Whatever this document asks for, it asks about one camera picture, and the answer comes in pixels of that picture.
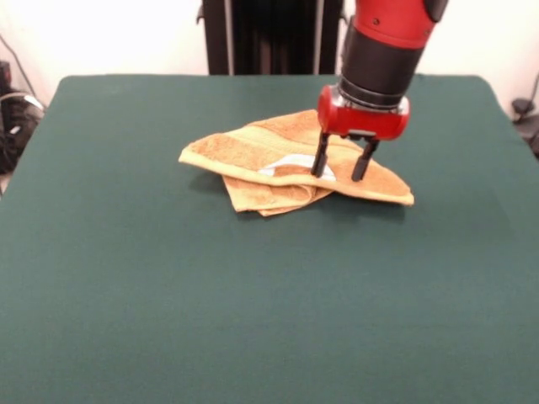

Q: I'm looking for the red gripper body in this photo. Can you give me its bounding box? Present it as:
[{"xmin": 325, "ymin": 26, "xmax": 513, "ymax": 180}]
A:
[{"xmin": 316, "ymin": 86, "xmax": 411, "ymax": 142}]

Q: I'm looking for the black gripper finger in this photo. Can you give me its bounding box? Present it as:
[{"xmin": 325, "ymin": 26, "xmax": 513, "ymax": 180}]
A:
[
  {"xmin": 310, "ymin": 133, "xmax": 332, "ymax": 178},
  {"xmin": 350, "ymin": 137, "xmax": 382, "ymax": 183}
]

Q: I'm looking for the orange terry towel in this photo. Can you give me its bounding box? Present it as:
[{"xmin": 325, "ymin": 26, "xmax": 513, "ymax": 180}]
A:
[{"xmin": 178, "ymin": 109, "xmax": 416, "ymax": 218}]

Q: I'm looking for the dark green table cloth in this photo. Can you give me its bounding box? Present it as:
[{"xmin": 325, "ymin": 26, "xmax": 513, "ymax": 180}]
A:
[{"xmin": 0, "ymin": 74, "xmax": 539, "ymax": 404}]

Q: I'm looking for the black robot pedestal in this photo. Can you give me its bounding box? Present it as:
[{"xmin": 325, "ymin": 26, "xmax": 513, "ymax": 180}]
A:
[{"xmin": 196, "ymin": 0, "xmax": 353, "ymax": 76}]

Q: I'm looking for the white cable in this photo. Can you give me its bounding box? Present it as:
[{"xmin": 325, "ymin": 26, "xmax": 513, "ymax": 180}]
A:
[{"xmin": 0, "ymin": 90, "xmax": 46, "ymax": 113}]

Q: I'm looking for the black cable bundle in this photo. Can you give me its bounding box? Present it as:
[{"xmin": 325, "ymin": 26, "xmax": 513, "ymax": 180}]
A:
[{"xmin": 0, "ymin": 87, "xmax": 46, "ymax": 176}]

